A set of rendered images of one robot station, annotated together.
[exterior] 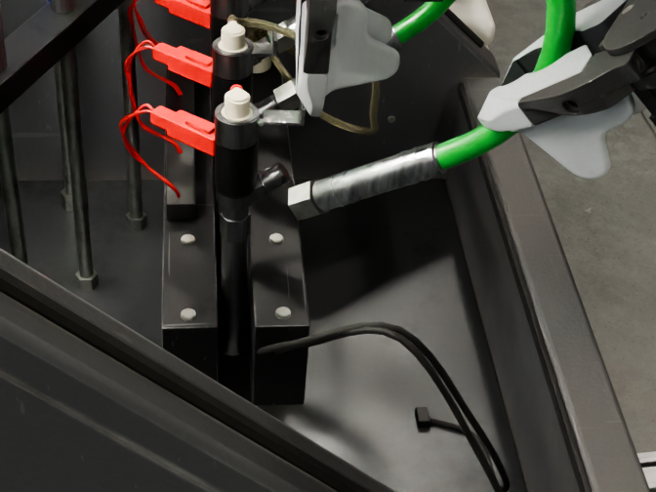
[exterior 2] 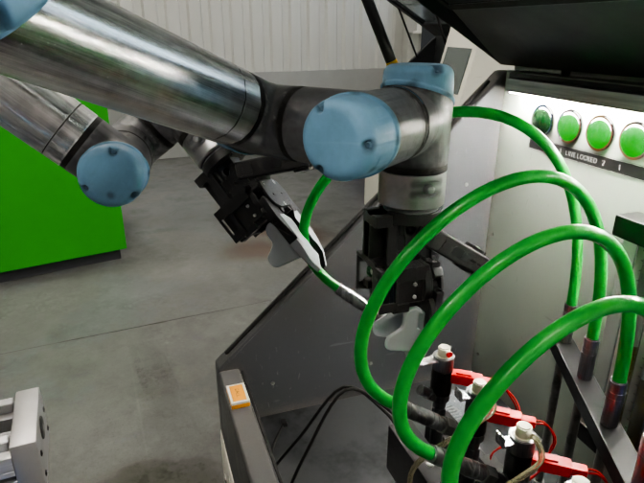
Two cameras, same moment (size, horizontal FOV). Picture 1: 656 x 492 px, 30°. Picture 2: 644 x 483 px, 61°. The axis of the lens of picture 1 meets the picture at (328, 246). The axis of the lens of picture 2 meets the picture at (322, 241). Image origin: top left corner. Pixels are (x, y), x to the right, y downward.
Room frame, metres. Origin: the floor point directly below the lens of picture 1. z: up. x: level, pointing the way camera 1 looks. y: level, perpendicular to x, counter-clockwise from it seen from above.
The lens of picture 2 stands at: (1.21, -0.21, 1.52)
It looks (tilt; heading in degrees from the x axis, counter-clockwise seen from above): 21 degrees down; 169
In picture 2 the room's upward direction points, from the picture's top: straight up
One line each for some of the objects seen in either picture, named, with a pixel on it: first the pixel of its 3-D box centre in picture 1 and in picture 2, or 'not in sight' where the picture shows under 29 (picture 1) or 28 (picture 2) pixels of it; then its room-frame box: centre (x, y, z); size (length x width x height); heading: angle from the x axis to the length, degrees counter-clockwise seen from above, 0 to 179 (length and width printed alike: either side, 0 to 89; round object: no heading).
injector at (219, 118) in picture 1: (250, 239); (430, 421); (0.64, 0.05, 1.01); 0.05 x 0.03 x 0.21; 98
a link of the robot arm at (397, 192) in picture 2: not in sight; (412, 189); (0.65, 0.00, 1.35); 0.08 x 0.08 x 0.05
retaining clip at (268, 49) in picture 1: (253, 44); (469, 391); (0.72, 0.06, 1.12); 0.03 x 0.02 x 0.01; 98
